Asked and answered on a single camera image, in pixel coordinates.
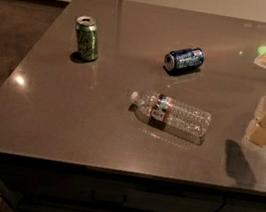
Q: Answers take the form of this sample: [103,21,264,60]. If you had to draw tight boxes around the black drawer handle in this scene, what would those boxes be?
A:
[90,190,128,208]

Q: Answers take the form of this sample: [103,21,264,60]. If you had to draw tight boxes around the clear plastic water bottle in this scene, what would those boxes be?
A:
[130,91,211,138]

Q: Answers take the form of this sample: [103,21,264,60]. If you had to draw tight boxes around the green soda can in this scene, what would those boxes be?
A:
[75,16,98,61]

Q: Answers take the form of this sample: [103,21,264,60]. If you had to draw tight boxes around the blue soda can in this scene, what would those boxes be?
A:
[164,47,205,72]

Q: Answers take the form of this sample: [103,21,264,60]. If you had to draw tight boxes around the dark cabinet drawer front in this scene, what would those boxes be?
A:
[0,164,222,212]

